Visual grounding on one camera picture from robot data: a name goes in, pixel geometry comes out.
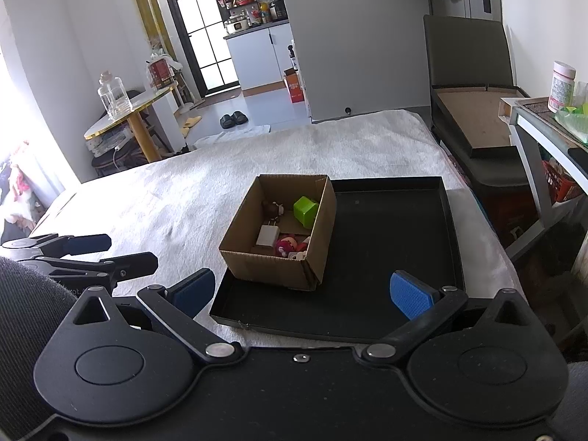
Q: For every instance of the orange cardboard box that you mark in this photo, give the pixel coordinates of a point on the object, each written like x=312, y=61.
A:
x=296, y=89

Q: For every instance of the white floor towel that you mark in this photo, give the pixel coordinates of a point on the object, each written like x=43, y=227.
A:
x=229, y=135

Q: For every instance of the black box with brown bottom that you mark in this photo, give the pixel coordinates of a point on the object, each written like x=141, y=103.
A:
x=473, y=115

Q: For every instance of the pink doll toy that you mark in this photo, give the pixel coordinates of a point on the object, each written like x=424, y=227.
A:
x=287, y=246

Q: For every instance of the red box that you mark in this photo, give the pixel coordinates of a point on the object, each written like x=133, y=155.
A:
x=560, y=183

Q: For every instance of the black-framed glass door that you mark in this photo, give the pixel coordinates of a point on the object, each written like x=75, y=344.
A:
x=172, y=32

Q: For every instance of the white jar with pink lid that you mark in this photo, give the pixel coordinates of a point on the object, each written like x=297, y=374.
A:
x=562, y=87

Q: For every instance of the red canister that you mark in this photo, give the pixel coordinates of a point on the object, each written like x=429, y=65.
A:
x=161, y=76

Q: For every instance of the clear glass jar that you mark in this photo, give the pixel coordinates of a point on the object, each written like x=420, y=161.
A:
x=115, y=99

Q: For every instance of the floral cloth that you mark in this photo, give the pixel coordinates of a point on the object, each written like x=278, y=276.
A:
x=16, y=188

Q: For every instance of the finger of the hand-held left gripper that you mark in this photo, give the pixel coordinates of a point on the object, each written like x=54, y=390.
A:
x=133, y=264
x=89, y=243

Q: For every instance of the green cube toy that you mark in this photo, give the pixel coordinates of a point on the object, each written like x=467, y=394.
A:
x=305, y=211

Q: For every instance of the yellow curtain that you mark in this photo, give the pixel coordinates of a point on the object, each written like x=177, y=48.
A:
x=147, y=9

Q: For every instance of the white side desk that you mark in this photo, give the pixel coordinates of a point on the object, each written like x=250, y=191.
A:
x=528, y=147

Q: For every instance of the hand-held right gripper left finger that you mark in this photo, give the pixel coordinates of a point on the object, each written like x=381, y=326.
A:
x=195, y=287

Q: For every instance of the black slipper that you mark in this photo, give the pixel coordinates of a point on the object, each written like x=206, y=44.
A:
x=240, y=117
x=227, y=121

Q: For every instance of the black shallow tray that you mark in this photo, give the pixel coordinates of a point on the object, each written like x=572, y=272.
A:
x=390, y=239

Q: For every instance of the yellow slipper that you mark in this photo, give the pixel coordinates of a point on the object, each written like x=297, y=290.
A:
x=190, y=122

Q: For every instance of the white fluffy blanket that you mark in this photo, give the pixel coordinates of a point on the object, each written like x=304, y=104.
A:
x=183, y=193

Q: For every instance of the white charger plug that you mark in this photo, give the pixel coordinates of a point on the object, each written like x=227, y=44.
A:
x=267, y=236

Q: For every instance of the brown bear figurine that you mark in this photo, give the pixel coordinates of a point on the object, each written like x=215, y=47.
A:
x=272, y=210

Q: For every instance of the green plastic bag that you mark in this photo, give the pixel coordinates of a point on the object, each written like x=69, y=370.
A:
x=574, y=121

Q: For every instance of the brown cardboard box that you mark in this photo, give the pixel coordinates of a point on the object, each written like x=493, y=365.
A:
x=271, y=273

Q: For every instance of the white rice cooker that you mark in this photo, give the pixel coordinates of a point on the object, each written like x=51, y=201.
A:
x=239, y=24

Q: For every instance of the round gold-edged table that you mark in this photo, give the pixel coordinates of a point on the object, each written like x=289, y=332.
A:
x=142, y=140

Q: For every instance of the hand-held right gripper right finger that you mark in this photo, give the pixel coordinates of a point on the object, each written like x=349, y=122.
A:
x=409, y=298

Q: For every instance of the white power strip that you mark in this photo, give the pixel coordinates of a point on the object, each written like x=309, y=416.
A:
x=110, y=141

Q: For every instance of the white floor stand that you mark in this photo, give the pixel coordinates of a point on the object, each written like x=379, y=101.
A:
x=186, y=108

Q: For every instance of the white kitchen cabinet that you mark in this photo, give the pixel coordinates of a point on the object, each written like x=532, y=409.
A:
x=257, y=59

